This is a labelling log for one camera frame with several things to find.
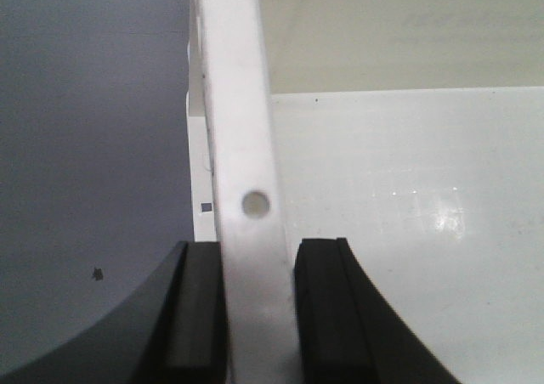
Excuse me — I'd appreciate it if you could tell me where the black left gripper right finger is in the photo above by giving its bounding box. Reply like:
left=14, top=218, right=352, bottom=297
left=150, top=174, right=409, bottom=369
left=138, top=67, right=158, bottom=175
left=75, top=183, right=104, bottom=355
left=294, top=238, right=457, bottom=383

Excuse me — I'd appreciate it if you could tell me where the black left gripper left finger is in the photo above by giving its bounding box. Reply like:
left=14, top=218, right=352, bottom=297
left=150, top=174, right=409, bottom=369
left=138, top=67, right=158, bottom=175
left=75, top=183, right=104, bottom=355
left=1, top=241, right=227, bottom=383

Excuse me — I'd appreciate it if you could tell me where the white plastic tote crate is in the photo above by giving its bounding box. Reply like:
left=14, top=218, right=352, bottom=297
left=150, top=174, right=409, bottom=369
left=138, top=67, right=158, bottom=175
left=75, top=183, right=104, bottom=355
left=187, top=0, right=543, bottom=383

